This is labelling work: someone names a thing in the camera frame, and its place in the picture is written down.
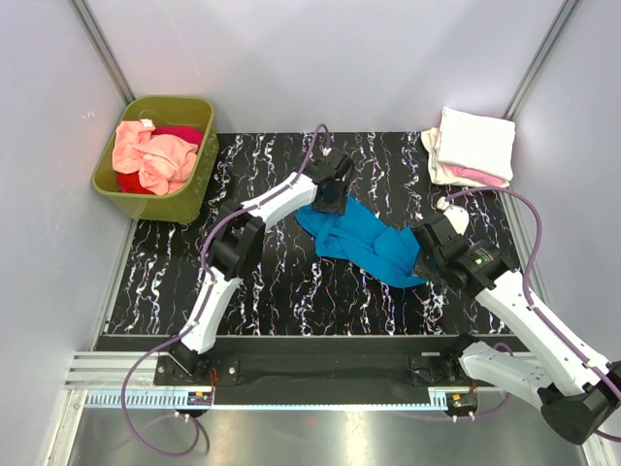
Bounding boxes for blue t shirt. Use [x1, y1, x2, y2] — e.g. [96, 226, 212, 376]
[295, 197, 426, 288]

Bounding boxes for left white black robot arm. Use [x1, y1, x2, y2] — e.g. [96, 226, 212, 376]
[169, 149, 353, 384]

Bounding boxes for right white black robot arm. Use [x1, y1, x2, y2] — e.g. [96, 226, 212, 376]
[412, 207, 620, 445]

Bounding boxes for pink folded t shirt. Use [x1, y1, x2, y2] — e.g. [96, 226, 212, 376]
[438, 164, 508, 187]

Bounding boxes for black marble pattern mat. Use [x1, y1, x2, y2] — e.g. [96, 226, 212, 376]
[105, 132, 508, 336]

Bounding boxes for cream folded t shirt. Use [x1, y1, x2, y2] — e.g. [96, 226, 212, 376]
[420, 127, 443, 185]

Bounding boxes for salmon pink t shirt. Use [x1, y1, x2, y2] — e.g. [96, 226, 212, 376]
[112, 119, 200, 197]

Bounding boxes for olive green plastic bin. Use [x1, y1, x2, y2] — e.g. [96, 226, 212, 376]
[91, 95, 219, 224]

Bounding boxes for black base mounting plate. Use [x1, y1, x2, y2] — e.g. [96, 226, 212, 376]
[154, 336, 483, 402]

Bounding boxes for red t shirt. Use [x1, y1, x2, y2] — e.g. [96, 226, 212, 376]
[115, 125, 206, 195]

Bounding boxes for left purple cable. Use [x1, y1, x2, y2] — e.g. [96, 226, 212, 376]
[119, 123, 336, 457]

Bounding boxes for right aluminium frame post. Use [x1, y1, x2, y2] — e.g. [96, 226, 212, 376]
[503, 0, 583, 120]

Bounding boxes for aluminium frame post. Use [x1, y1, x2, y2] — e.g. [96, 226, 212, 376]
[503, 0, 583, 120]
[68, 0, 135, 105]

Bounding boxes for left aluminium frame post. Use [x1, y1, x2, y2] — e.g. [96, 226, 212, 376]
[68, 0, 135, 105]

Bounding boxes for aluminium cable duct rail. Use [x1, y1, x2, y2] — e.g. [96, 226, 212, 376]
[84, 389, 478, 412]

